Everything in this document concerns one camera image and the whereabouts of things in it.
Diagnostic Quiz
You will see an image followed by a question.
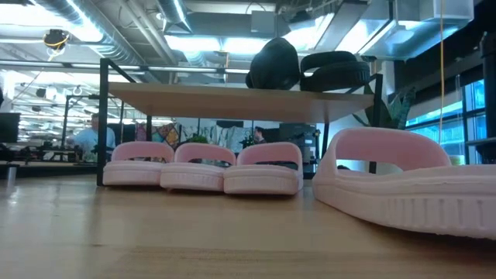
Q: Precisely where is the wooden shelf with black frame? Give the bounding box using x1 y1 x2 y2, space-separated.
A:
96 57 384 187

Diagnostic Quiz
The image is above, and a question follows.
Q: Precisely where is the black slide sandal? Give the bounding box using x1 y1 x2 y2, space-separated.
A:
245 37 301 91
300 50 371 93

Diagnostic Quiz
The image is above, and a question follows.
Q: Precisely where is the person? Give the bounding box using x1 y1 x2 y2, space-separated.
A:
72 113 117 163
252 126 268 145

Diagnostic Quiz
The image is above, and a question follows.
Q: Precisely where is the black equipment cabinet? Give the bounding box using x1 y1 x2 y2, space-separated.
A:
277 122 323 174

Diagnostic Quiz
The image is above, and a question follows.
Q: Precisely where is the patchwork cloth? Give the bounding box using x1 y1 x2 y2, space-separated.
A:
133 122 255 154

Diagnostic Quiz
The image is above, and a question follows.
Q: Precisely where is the gray ceiling box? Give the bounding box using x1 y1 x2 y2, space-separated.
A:
250 10 291 39

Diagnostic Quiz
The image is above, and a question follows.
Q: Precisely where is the snake plant in white pot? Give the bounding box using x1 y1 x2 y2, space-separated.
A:
352 87 418 174

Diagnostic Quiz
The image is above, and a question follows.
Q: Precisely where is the background work table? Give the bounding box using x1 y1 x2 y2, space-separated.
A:
0 149 98 180

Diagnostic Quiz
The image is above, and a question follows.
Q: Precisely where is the black and yellow ceiling device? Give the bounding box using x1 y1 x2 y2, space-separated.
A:
42 29 71 51

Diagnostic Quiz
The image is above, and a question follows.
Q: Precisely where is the black side desk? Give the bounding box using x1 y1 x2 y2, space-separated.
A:
464 136 496 150

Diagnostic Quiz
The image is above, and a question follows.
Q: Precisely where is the black computer monitor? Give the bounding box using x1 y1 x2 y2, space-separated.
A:
0 112 22 143

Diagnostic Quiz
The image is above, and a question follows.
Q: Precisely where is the black stand pole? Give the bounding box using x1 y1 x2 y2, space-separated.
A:
480 33 496 164

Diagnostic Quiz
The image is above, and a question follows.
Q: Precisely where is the small silver ventilation duct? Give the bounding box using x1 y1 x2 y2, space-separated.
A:
157 0 194 34

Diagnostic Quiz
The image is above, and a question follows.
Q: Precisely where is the black background rig frame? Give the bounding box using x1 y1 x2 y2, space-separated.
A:
61 94 100 150

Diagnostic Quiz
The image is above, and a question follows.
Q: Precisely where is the rectangular metal ceiling duct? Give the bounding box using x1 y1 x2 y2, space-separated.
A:
286 0 474 62

